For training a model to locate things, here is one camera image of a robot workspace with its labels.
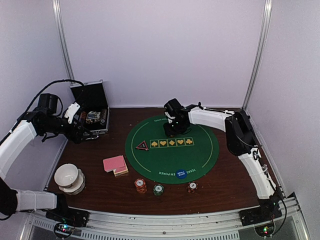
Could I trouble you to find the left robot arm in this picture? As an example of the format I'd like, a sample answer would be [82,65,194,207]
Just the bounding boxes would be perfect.
[0,93,98,222]

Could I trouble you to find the left aluminium frame post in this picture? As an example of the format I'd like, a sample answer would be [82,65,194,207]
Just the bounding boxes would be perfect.
[52,0,75,79]

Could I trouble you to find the card deck box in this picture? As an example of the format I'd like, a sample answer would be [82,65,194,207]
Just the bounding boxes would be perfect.
[113,166,129,177]

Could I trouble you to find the aluminium poker case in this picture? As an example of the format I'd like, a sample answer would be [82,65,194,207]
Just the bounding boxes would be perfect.
[70,79,110,137]

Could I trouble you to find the red black triangular dealer button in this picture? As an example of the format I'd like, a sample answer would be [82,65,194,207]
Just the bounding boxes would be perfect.
[135,140,149,151]

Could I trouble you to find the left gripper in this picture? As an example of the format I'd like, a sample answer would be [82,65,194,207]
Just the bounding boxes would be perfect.
[42,115,92,144]

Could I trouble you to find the front aluminium rail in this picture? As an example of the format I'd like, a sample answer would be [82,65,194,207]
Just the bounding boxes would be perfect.
[19,192,312,240]

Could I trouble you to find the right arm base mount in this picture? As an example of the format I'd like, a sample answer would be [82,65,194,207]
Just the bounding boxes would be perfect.
[239,207,283,226]

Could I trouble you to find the right chip row in case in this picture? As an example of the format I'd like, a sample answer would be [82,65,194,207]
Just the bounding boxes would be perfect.
[99,108,109,126]

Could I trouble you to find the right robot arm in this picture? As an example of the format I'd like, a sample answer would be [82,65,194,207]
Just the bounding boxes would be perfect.
[163,98,281,221]

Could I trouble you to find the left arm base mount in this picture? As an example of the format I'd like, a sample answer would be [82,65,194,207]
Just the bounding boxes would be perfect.
[45,208,90,227]

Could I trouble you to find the right aluminium frame post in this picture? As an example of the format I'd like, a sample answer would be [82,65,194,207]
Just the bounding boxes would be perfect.
[242,0,273,111]

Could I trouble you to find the green 20 chip stack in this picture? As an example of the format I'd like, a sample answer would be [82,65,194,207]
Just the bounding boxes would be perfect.
[153,184,164,196]

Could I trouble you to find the white ceramic bowl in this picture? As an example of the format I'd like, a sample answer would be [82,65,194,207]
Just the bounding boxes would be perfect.
[54,165,79,188]

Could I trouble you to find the card pack in case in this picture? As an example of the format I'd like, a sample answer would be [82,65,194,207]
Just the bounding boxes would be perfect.
[85,111,101,124]

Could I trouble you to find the round green poker mat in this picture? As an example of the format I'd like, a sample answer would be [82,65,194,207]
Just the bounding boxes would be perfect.
[125,115,220,184]

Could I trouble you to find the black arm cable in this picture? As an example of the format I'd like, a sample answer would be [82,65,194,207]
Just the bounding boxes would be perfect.
[17,79,85,123]

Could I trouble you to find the blue small blind button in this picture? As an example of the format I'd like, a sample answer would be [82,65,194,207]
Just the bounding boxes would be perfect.
[175,169,188,179]

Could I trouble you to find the red 5 chip stack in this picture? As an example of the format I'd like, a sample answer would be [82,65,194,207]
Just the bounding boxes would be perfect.
[134,178,148,194]

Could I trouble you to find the red-backed playing card deck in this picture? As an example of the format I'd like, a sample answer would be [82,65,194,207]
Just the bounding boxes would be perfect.
[102,155,126,173]

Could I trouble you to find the orange black 100 chip stack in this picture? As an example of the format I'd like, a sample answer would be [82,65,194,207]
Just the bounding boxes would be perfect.
[186,181,198,194]

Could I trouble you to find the aluminium frame post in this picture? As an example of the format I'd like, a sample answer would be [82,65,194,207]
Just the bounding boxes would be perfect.
[242,0,273,111]
[52,0,75,79]

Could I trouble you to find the stacked white bowls below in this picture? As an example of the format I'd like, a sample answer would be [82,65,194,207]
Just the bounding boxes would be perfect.
[58,168,86,195]

